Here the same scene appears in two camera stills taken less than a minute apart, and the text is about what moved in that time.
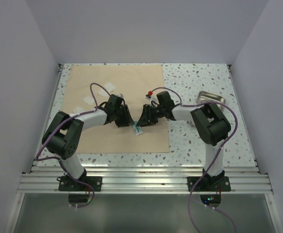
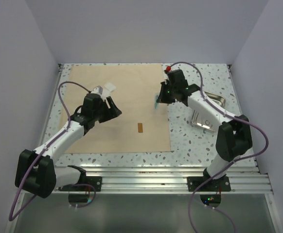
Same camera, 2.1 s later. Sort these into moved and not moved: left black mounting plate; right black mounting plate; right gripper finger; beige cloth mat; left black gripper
Moved: right gripper finger; left black gripper
Not moved: left black mounting plate; beige cloth mat; right black mounting plate
